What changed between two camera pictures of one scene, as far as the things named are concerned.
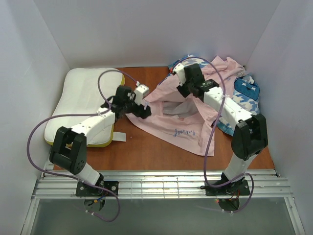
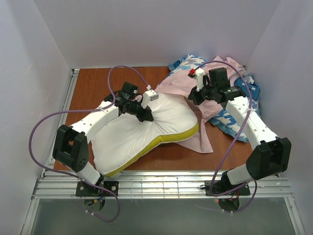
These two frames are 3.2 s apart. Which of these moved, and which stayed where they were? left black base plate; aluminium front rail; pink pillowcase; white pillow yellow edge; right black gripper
Moved: pink pillowcase; right black gripper; white pillow yellow edge
Stayed: left black base plate; aluminium front rail
